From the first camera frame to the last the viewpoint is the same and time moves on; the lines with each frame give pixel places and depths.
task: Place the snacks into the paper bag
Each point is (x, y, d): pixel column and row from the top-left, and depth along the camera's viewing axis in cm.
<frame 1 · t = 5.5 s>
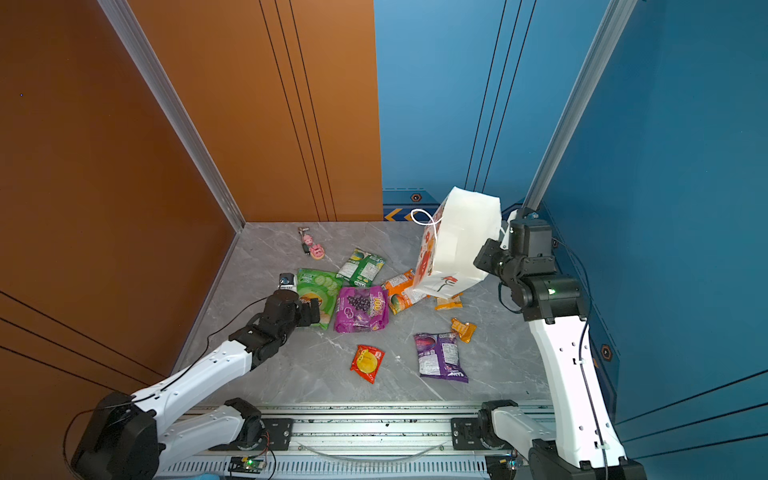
left hand: (303, 298, 86), fingers open
right hand: (479, 247, 68), fingers closed
purple grape snack bag: (361, 309, 92), point 5 cm above the table
orange snack bag: (400, 292, 98), point 4 cm above the table
green twin snack pack: (361, 269, 104), point 4 cm above the table
small orange snack packet: (449, 303, 97), point 3 cm above the table
orange cone snack packet: (464, 330, 92), point 2 cm above the table
purple white snack bag: (438, 356, 84), point 5 cm above the table
red yellow snack packet: (367, 362, 85), point 2 cm above the table
pink keychain toy: (316, 251, 110), point 3 cm above the table

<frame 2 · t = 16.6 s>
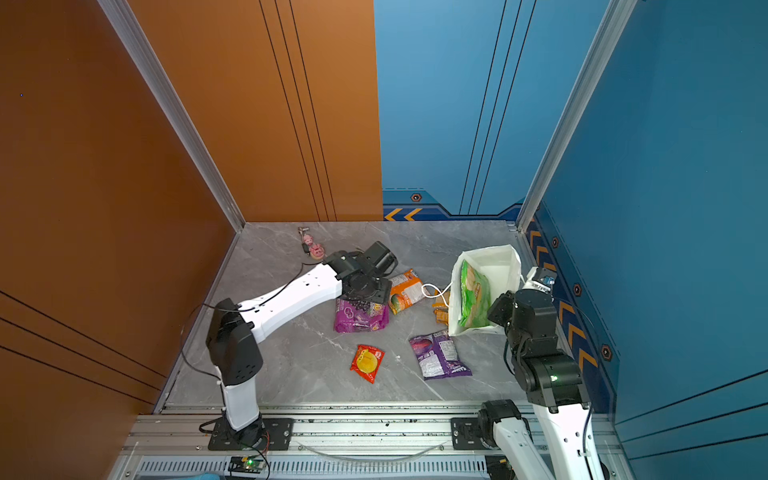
left hand: (380, 290, 84), fingers open
right hand: (500, 291, 68), fingers closed
white floral paper bag: (455, 326, 73), point 20 cm above the table
green Lay's chips bag: (475, 296, 75), point 23 cm above the table
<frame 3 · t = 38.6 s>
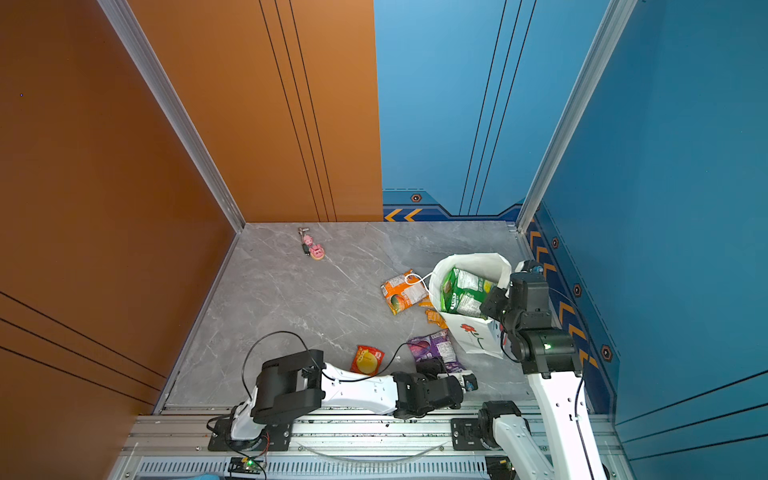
left hand: (443, 365, 82), fingers open
right hand: (488, 291, 71), fingers closed
white floral paper bag: (478, 335, 73), point 19 cm above the table
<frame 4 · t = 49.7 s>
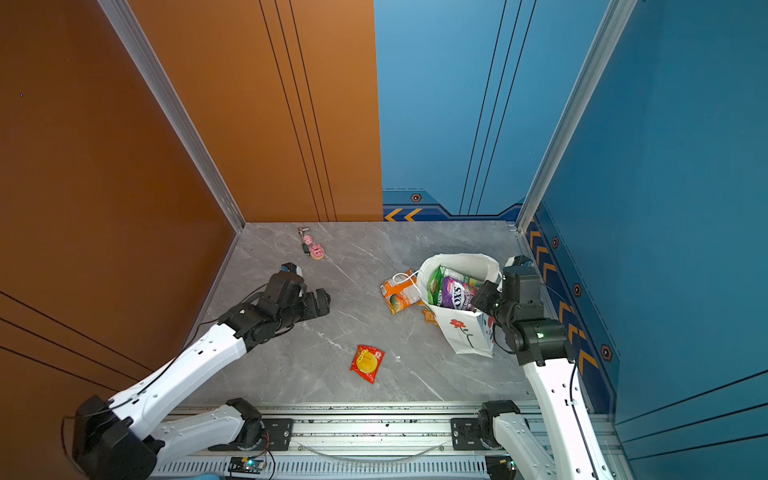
left hand: (318, 298, 81), fingers open
right hand: (476, 287, 72), fingers closed
purple white snack bag: (457, 294, 78), point 21 cm above the table
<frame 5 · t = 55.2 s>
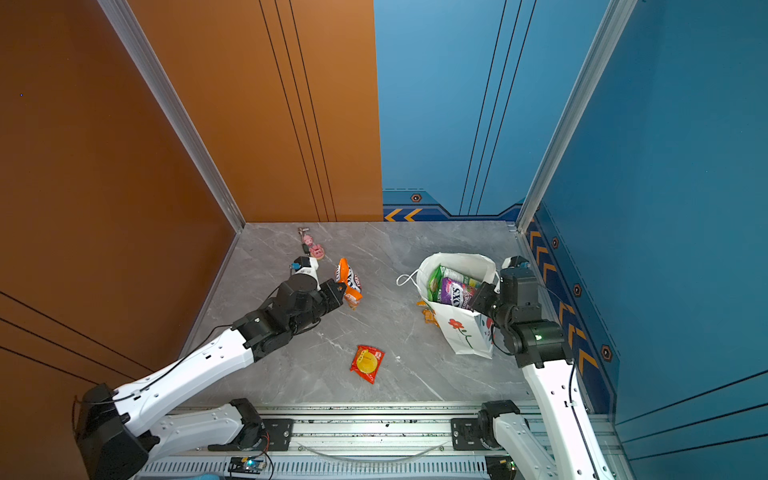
left hand: (350, 283, 75), fingers closed
right hand: (473, 288, 72), fingers closed
orange snack bag: (354, 286, 79), point 21 cm above the table
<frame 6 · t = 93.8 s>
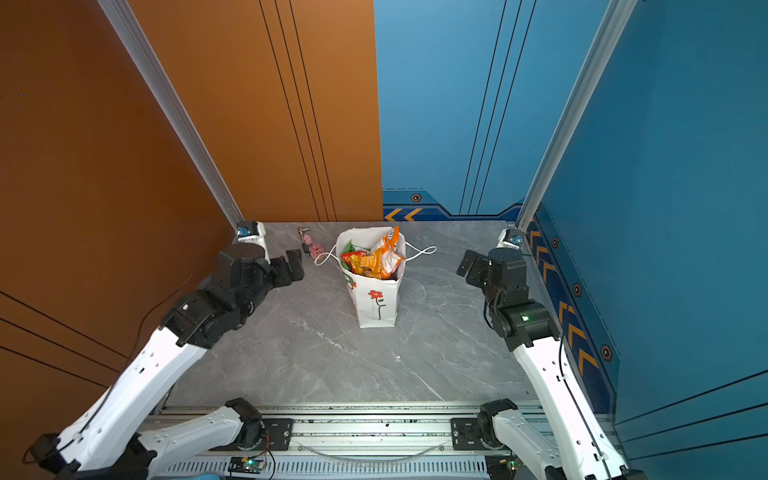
left hand: (284, 252, 68), fingers open
right hand: (478, 257, 72), fingers open
orange snack bag: (390, 259, 79), point 26 cm above the table
red yellow snack packet: (354, 259, 82), point 23 cm above the table
white floral paper bag: (375, 300, 81), point 17 cm above the table
green twin snack pack: (349, 247, 89), point 21 cm above the table
